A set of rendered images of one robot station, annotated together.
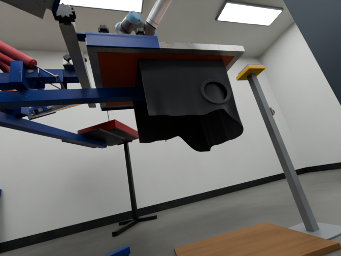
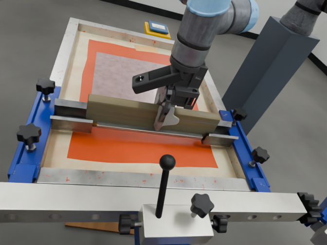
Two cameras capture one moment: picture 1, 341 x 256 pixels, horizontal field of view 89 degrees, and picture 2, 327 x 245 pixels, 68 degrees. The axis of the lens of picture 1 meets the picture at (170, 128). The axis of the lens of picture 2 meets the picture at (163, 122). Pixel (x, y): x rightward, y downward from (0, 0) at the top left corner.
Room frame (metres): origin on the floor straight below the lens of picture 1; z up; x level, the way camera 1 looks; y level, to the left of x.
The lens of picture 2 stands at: (0.89, 0.68, 1.47)
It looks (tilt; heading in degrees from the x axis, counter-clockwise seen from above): 41 degrees down; 266
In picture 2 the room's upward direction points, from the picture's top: 22 degrees clockwise
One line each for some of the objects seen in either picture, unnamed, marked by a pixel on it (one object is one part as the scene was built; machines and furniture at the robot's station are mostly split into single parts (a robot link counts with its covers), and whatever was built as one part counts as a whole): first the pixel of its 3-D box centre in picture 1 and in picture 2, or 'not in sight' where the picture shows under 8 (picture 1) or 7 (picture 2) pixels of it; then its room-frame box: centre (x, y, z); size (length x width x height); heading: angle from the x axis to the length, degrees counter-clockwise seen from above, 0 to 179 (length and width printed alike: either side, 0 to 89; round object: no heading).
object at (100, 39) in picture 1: (124, 44); (236, 148); (0.61, 0.12, 0.98); 0.30 x 0.05 x 0.07; 109
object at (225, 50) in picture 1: (163, 81); (143, 89); (0.95, -0.02, 0.97); 0.79 x 0.58 x 0.04; 109
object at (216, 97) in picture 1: (189, 93); not in sight; (0.80, -0.13, 0.77); 0.46 x 0.09 x 0.36; 109
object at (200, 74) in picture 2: not in sight; (180, 81); (0.86, 0.17, 1.16); 0.09 x 0.08 x 0.12; 19
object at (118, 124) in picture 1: (112, 134); not in sight; (2.00, 0.71, 1.06); 0.61 x 0.46 x 0.12; 169
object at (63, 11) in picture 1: (65, 17); (299, 207); (0.47, 0.29, 1.02); 0.07 x 0.06 x 0.07; 109
